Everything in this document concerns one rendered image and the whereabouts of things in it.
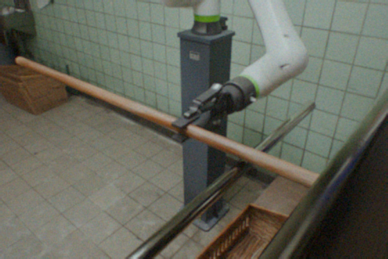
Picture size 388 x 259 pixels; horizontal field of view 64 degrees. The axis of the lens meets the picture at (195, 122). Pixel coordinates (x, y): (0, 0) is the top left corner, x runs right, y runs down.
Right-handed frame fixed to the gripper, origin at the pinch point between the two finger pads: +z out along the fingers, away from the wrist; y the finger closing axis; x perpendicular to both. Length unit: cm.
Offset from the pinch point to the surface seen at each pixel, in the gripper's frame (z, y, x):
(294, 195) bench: -62, 62, -11
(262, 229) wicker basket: -30, 55, -11
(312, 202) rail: 33, -24, -38
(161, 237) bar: 25.5, 2.0, -16.4
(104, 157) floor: -70, 120, 152
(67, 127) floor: -79, 120, 221
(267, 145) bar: -8.5, 2.4, -17.3
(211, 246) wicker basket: -7.3, 47.6, -3.6
